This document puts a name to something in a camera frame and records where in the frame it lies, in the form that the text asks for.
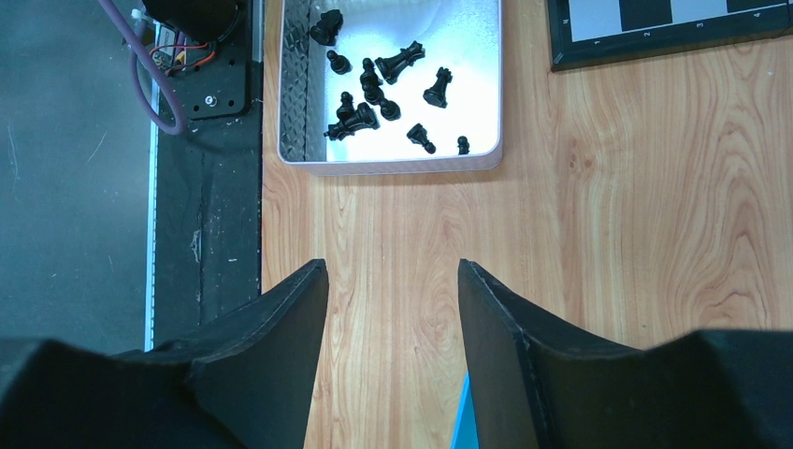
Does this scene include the blue plastic bin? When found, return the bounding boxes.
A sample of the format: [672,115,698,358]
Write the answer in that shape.
[450,373,480,449]

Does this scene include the black and white chessboard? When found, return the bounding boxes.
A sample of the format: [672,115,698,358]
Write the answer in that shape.
[547,0,792,72]

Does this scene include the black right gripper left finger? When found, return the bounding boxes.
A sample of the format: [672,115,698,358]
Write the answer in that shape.
[1,259,329,448]

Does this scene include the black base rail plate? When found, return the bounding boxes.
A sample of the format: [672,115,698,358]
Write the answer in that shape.
[144,1,265,350]

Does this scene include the black pawn in tray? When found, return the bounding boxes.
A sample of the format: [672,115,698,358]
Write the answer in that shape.
[326,50,352,75]

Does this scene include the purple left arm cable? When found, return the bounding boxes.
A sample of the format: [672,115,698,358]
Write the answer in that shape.
[98,0,188,137]

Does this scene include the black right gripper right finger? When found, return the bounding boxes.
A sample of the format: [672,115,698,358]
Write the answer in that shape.
[457,259,792,448]

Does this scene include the silver metal tray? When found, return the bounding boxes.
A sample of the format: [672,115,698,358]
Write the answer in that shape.
[278,1,503,176]

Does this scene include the black chess piece in tray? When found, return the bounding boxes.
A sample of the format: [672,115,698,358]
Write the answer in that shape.
[309,9,343,47]
[407,123,437,154]
[324,92,380,140]

